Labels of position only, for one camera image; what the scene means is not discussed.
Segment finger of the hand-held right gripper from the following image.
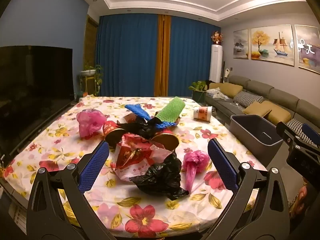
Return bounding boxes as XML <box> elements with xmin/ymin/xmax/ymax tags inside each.
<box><xmin>301</xmin><ymin>123</ymin><xmax>320</xmax><ymax>145</ymax></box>
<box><xmin>276</xmin><ymin>121</ymin><xmax>302</xmax><ymax>153</ymax></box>

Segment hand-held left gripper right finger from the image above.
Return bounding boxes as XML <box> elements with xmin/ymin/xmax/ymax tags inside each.
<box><xmin>200</xmin><ymin>138</ymin><xmax>292</xmax><ymax>240</ymax></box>

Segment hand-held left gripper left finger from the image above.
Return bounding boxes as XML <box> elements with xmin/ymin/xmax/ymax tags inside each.
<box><xmin>26</xmin><ymin>140</ymin><xmax>118</xmax><ymax>240</ymax></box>

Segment small pink plastic bag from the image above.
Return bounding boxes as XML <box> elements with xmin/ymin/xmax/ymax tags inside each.
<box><xmin>182</xmin><ymin>150</ymin><xmax>210</xmax><ymax>194</ymax></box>

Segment grey plastic bin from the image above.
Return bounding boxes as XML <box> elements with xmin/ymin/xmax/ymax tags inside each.
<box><xmin>230</xmin><ymin>114</ymin><xmax>284</xmax><ymax>165</ymax></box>

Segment red can with gold lid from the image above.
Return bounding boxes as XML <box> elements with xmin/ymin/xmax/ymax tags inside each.
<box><xmin>103</xmin><ymin>120</ymin><xmax>127</xmax><ymax>147</ymax></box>

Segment red printed plastic bag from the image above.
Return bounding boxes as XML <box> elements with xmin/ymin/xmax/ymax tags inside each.
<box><xmin>115</xmin><ymin>134</ymin><xmax>173</xmax><ymax>180</ymax></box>

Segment large pink plastic bag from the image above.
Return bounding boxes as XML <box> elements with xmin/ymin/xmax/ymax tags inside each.
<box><xmin>76</xmin><ymin>109</ymin><xmax>107</xmax><ymax>138</ymax></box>

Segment printed paper cup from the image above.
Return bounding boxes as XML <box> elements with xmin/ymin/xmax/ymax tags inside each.
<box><xmin>193</xmin><ymin>106</ymin><xmax>213</xmax><ymax>122</ymax></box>

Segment red white paper box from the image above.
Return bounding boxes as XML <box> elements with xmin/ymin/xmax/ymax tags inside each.
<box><xmin>124</xmin><ymin>112</ymin><xmax>137</xmax><ymax>124</ymax></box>

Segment large black plastic bag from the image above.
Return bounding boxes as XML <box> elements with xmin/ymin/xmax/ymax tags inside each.
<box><xmin>129</xmin><ymin>153</ymin><xmax>190</xmax><ymax>200</ymax></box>

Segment blue foam net sleeve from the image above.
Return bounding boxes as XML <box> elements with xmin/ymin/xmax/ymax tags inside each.
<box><xmin>124</xmin><ymin>104</ymin><xmax>152</xmax><ymax>120</ymax></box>

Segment dark blue mesh net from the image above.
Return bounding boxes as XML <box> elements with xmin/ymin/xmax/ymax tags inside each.
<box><xmin>147</xmin><ymin>117</ymin><xmax>179</xmax><ymax>130</ymax></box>

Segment green foam net sleeve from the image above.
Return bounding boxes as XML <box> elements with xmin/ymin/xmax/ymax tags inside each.
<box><xmin>156</xmin><ymin>98</ymin><xmax>185</xmax><ymax>123</ymax></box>

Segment person's right hand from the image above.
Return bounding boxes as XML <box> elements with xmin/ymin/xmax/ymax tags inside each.
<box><xmin>291</xmin><ymin>185</ymin><xmax>310</xmax><ymax>217</ymax></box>

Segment grey patterned cushion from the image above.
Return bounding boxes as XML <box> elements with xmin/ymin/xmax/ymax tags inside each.
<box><xmin>234</xmin><ymin>91</ymin><xmax>264</xmax><ymax>107</ymax></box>
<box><xmin>286</xmin><ymin>119</ymin><xmax>313</xmax><ymax>144</ymax></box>

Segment mustard cushion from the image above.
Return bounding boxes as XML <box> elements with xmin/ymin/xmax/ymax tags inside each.
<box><xmin>244</xmin><ymin>101</ymin><xmax>273</xmax><ymax>118</ymax></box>
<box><xmin>209</xmin><ymin>82</ymin><xmax>243</xmax><ymax>98</ymax></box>
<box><xmin>265</xmin><ymin>102</ymin><xmax>292</xmax><ymax>125</ymax></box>

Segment grey sectional sofa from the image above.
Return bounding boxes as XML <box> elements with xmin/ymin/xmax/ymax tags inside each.
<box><xmin>205</xmin><ymin>75</ymin><xmax>320</xmax><ymax>140</ymax></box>

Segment floral tablecloth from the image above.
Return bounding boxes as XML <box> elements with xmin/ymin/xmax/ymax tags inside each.
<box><xmin>0</xmin><ymin>95</ymin><xmax>265</xmax><ymax>233</ymax></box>

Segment white cloth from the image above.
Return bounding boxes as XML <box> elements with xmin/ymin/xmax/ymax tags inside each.
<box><xmin>209</xmin><ymin>87</ymin><xmax>229</xmax><ymax>99</ymax></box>

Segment potted plant dark green pot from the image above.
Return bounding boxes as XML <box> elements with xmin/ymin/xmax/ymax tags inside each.
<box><xmin>189</xmin><ymin>81</ymin><xmax>208</xmax><ymax>103</ymax></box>

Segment purple landscape painting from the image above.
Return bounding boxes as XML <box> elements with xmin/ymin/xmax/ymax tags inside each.
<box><xmin>294</xmin><ymin>24</ymin><xmax>320</xmax><ymax>73</ymax></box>

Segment wide sailboat tree painting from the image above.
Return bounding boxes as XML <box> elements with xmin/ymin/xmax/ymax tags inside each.
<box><xmin>251</xmin><ymin>25</ymin><xmax>295</xmax><ymax>67</ymax></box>

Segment trailing plant on stand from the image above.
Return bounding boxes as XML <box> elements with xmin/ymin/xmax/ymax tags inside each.
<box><xmin>80</xmin><ymin>64</ymin><xmax>103</xmax><ymax>97</ymax></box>

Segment white standing air conditioner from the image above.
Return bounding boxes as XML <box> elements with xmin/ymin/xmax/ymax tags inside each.
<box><xmin>209</xmin><ymin>44</ymin><xmax>223</xmax><ymax>83</ymax></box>

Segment small landscape painting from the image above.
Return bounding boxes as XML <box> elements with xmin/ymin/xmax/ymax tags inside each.
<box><xmin>233</xmin><ymin>29</ymin><xmax>249</xmax><ymax>60</ymax></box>

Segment black flat television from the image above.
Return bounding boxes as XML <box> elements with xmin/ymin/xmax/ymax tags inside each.
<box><xmin>0</xmin><ymin>45</ymin><xmax>75</xmax><ymax>163</ymax></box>

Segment blue curtain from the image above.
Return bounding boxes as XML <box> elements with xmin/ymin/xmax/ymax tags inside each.
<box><xmin>96</xmin><ymin>14</ymin><xmax>159</xmax><ymax>98</ymax></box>
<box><xmin>166</xmin><ymin>16</ymin><xmax>222</xmax><ymax>100</ymax></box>

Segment orange flower decoration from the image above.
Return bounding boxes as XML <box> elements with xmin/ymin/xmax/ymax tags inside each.
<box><xmin>211</xmin><ymin>31</ymin><xmax>223</xmax><ymax>45</ymax></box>

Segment orange curtain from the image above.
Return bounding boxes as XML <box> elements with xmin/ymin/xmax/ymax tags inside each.
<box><xmin>154</xmin><ymin>14</ymin><xmax>172</xmax><ymax>97</ymax></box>

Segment wooden wall panel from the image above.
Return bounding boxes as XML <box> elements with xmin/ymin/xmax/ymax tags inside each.
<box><xmin>84</xmin><ymin>15</ymin><xmax>98</xmax><ymax>95</ymax></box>

